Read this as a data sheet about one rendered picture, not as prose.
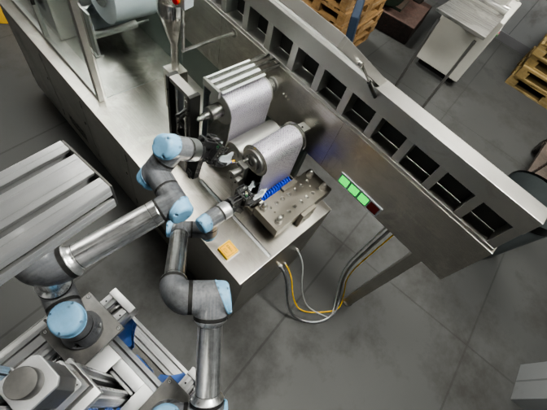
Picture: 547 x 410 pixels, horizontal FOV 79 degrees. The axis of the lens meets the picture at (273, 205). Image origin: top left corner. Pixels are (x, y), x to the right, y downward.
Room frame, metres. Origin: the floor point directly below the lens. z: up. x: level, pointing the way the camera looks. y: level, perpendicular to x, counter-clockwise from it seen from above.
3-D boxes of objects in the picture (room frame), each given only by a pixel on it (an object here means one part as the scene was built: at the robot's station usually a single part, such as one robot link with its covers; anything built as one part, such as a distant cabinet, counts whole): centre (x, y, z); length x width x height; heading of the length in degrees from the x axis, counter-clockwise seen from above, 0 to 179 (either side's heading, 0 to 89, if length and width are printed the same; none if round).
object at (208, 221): (0.63, 0.22, 1.11); 0.11 x 0.08 x 0.09; 153
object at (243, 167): (0.88, 0.20, 1.05); 0.06 x 0.05 x 0.31; 153
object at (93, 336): (0.09, 0.52, 0.87); 0.15 x 0.15 x 0.10
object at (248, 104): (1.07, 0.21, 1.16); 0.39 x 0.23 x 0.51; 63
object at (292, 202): (0.96, -0.08, 1.00); 0.40 x 0.16 x 0.06; 153
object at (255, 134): (1.06, 0.20, 1.18); 0.26 x 0.12 x 0.12; 153
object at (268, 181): (0.98, 0.04, 1.12); 0.23 x 0.01 x 0.18; 153
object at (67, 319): (0.09, 0.52, 0.98); 0.13 x 0.12 x 0.14; 55
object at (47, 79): (1.37, 0.96, 0.43); 2.52 x 0.64 x 0.86; 63
